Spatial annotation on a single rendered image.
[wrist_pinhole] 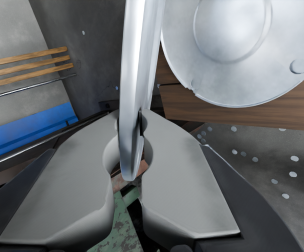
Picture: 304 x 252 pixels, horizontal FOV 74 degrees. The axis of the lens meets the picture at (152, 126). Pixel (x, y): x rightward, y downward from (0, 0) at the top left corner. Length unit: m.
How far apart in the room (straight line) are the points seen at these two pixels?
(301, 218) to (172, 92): 0.73
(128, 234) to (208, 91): 0.47
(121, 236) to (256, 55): 0.57
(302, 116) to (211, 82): 0.16
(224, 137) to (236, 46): 0.58
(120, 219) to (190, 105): 0.38
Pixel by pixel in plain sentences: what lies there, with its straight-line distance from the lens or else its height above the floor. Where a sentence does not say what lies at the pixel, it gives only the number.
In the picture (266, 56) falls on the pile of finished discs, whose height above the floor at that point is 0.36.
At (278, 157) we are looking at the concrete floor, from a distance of 0.87.
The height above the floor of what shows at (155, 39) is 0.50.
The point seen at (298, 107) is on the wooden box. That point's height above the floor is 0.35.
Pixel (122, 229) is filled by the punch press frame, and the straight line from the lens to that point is 0.67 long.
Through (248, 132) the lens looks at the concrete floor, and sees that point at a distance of 0.86.
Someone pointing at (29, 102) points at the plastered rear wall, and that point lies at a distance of 1.91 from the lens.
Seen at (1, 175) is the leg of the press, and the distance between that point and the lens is 0.97.
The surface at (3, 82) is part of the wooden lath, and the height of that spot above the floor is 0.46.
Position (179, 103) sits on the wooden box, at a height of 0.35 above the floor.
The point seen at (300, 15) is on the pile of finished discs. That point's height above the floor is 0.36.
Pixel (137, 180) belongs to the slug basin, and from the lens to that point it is 0.79.
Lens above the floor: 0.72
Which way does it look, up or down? 38 degrees down
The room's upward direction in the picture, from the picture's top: 121 degrees counter-clockwise
